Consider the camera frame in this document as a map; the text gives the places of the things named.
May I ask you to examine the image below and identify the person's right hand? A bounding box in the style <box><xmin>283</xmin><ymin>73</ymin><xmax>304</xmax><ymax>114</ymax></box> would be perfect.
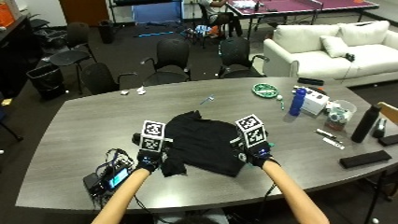
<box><xmin>228</xmin><ymin>135</ymin><xmax>275</xmax><ymax>169</ymax></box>

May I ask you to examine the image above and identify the person's left hand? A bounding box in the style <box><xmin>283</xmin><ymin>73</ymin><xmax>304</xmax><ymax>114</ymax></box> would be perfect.
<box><xmin>131</xmin><ymin>133</ymin><xmax>174</xmax><ymax>173</ymax></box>

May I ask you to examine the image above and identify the black cloth garment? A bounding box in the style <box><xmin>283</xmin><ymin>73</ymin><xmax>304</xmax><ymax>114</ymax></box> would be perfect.
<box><xmin>159</xmin><ymin>110</ymin><xmax>250</xmax><ymax>178</ymax></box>

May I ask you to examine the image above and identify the white marker cube on left glove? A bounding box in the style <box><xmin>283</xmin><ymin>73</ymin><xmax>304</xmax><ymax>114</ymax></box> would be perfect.
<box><xmin>139</xmin><ymin>119</ymin><xmax>166</xmax><ymax>153</ymax></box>

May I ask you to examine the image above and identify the white marker cube on glove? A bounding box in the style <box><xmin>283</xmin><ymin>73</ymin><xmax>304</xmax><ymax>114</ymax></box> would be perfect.
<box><xmin>139</xmin><ymin>119</ymin><xmax>166</xmax><ymax>153</ymax></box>
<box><xmin>234</xmin><ymin>114</ymin><xmax>267</xmax><ymax>149</ymax></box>

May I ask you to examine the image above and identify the white marker cube on right glove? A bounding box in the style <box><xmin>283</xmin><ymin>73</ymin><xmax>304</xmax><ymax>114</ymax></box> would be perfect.
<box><xmin>234</xmin><ymin>114</ymin><xmax>267</xmax><ymax>149</ymax></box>

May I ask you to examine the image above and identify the black device with lit screen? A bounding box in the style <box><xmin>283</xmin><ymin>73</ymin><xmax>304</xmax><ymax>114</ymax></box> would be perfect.
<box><xmin>82</xmin><ymin>166</ymin><xmax>131</xmax><ymax>195</ymax></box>

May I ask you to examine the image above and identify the black and white marker pen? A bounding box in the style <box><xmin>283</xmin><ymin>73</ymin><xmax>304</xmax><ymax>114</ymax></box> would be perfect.
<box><xmin>312</xmin><ymin>128</ymin><xmax>338</xmax><ymax>140</ymax></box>

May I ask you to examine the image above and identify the blue water bottle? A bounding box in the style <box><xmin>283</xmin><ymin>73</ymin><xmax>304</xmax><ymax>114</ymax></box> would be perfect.
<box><xmin>288</xmin><ymin>88</ymin><xmax>308</xmax><ymax>118</ymax></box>

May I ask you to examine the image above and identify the green round plate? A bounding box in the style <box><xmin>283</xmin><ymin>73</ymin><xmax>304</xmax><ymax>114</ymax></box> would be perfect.
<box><xmin>251</xmin><ymin>82</ymin><xmax>279</xmax><ymax>99</ymax></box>

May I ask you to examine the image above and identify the white cardboard box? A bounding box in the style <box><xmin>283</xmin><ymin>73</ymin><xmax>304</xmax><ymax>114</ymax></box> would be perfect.
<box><xmin>299</xmin><ymin>91</ymin><xmax>331</xmax><ymax>117</ymax></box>

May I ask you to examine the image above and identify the small blue grey clip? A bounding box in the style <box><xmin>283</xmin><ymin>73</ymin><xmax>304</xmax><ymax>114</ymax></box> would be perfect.
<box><xmin>198</xmin><ymin>94</ymin><xmax>216</xmax><ymax>105</ymax></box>

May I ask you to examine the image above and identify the clear plastic container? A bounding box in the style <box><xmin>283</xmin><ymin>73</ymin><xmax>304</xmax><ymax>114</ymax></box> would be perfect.
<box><xmin>323</xmin><ymin>99</ymin><xmax>358</xmax><ymax>132</ymax></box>

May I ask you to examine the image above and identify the long black flat case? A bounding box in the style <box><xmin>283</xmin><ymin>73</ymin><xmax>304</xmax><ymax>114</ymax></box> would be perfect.
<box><xmin>338</xmin><ymin>149</ymin><xmax>392</xmax><ymax>170</ymax></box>

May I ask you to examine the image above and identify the black rectangular pouch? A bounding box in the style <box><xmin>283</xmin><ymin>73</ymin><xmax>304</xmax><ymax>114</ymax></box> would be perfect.
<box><xmin>295</xmin><ymin>77</ymin><xmax>326</xmax><ymax>87</ymax></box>

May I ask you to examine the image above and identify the black water bottle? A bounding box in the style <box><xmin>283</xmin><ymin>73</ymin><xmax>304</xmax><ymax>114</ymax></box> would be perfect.
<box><xmin>350</xmin><ymin>105</ymin><xmax>381</xmax><ymax>144</ymax></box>

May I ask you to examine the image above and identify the black office chair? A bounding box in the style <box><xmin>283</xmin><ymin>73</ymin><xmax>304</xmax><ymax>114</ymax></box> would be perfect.
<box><xmin>47</xmin><ymin>21</ymin><xmax>98</xmax><ymax>95</ymax></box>
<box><xmin>79</xmin><ymin>62</ymin><xmax>139</xmax><ymax>96</ymax></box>
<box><xmin>139</xmin><ymin>37</ymin><xmax>192</xmax><ymax>87</ymax></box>
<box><xmin>215</xmin><ymin>36</ymin><xmax>271</xmax><ymax>79</ymax></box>

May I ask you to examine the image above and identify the small black flat case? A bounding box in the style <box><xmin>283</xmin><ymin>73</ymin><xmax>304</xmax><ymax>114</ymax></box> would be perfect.
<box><xmin>376</xmin><ymin>133</ymin><xmax>398</xmax><ymax>147</ymax></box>

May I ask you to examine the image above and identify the wooden chair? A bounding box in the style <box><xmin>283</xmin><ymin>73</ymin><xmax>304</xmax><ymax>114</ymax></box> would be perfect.
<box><xmin>375</xmin><ymin>101</ymin><xmax>398</xmax><ymax>127</ymax></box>

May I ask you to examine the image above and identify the black waste bin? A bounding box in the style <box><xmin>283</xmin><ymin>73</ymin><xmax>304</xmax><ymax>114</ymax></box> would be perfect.
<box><xmin>25</xmin><ymin>63</ymin><xmax>67</xmax><ymax>102</ymax></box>
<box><xmin>97</xmin><ymin>19</ymin><xmax>117</xmax><ymax>45</ymax></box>

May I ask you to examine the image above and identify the white sofa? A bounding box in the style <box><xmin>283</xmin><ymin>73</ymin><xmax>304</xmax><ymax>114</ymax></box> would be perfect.
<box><xmin>262</xmin><ymin>20</ymin><xmax>398</xmax><ymax>88</ymax></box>

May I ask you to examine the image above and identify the small white sofa cushion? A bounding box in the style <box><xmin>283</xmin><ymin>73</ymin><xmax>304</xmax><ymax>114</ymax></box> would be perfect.
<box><xmin>318</xmin><ymin>35</ymin><xmax>350</xmax><ymax>59</ymax></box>

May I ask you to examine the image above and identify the large white sofa cushion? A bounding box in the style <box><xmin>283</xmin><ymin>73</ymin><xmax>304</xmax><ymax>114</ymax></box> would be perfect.
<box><xmin>335</xmin><ymin>20</ymin><xmax>391</xmax><ymax>48</ymax></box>

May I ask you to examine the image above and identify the black cabinet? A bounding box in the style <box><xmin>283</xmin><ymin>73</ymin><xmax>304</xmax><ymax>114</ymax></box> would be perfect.
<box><xmin>0</xmin><ymin>13</ymin><xmax>45</xmax><ymax>99</ymax></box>

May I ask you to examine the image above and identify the purple table tennis table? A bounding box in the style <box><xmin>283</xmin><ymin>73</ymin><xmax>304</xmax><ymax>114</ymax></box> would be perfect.
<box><xmin>223</xmin><ymin>0</ymin><xmax>380</xmax><ymax>41</ymax></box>

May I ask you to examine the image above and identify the brown wooden door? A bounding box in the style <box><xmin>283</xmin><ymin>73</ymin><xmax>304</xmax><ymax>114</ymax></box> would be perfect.
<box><xmin>57</xmin><ymin>0</ymin><xmax>110</xmax><ymax>27</ymax></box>

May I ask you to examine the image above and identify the orange box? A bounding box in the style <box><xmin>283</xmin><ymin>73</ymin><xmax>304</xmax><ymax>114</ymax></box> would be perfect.
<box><xmin>0</xmin><ymin>2</ymin><xmax>15</xmax><ymax>28</ymax></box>

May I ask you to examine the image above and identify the black and blue cable bundle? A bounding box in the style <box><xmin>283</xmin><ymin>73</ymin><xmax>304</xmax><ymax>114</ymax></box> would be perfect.
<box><xmin>94</xmin><ymin>147</ymin><xmax>137</xmax><ymax>176</ymax></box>

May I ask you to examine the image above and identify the black cable from right glove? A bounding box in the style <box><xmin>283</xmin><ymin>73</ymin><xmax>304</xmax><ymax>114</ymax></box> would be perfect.
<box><xmin>231</xmin><ymin>158</ymin><xmax>283</xmax><ymax>224</ymax></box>

